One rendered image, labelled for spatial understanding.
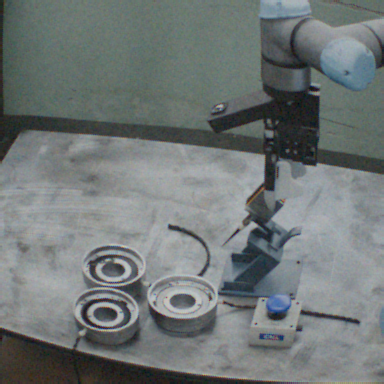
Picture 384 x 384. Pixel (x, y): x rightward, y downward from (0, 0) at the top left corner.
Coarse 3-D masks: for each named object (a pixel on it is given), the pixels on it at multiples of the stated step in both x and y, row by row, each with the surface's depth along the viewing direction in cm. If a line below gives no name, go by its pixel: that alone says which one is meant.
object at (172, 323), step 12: (168, 276) 139; (180, 276) 139; (192, 276) 139; (156, 288) 138; (204, 288) 139; (168, 300) 136; (180, 300) 139; (192, 300) 138; (216, 300) 134; (156, 312) 133; (180, 312) 134; (192, 312) 134; (204, 312) 132; (168, 324) 133; (180, 324) 132; (192, 324) 132; (204, 324) 134
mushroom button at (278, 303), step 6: (276, 294) 130; (282, 294) 130; (270, 300) 129; (276, 300) 129; (282, 300) 129; (288, 300) 129; (270, 306) 128; (276, 306) 128; (282, 306) 128; (288, 306) 128; (270, 312) 128; (276, 312) 128; (282, 312) 128
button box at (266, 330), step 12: (264, 300) 133; (264, 312) 131; (288, 312) 131; (252, 324) 129; (264, 324) 129; (276, 324) 129; (288, 324) 129; (252, 336) 130; (264, 336) 129; (276, 336) 129; (288, 336) 129
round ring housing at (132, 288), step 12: (96, 252) 145; (108, 252) 145; (120, 252) 145; (132, 252) 145; (84, 264) 142; (108, 264) 143; (120, 264) 143; (144, 264) 141; (84, 276) 140; (120, 276) 145; (144, 276) 141; (120, 288) 137; (132, 288) 139
